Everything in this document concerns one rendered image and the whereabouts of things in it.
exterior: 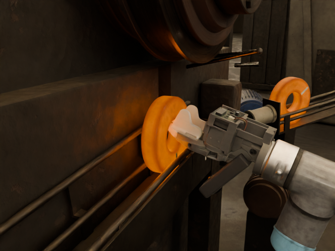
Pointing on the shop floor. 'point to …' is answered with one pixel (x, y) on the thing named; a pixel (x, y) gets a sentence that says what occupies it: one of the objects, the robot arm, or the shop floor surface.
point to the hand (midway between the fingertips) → (167, 125)
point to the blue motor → (250, 100)
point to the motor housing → (262, 211)
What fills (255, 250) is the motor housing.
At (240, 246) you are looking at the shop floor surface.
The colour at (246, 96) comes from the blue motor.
